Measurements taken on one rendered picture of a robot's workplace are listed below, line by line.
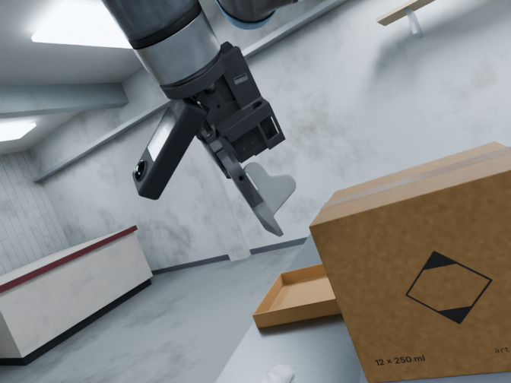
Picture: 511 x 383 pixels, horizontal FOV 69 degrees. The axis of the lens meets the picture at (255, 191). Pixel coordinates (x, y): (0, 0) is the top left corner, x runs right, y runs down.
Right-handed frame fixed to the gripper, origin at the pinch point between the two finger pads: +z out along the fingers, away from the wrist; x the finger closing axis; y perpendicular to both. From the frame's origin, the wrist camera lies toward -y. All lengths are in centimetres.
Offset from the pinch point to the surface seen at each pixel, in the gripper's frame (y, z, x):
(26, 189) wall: -313, 243, 702
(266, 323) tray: -12, 51, 18
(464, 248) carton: 20.0, 14.0, -14.6
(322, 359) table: -4.3, 40.4, -2.9
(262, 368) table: -15.7, 41.8, 3.7
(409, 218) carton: 16.9, 9.9, -8.8
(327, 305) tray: 3.6, 47.8, 10.4
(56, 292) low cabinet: -243, 246, 359
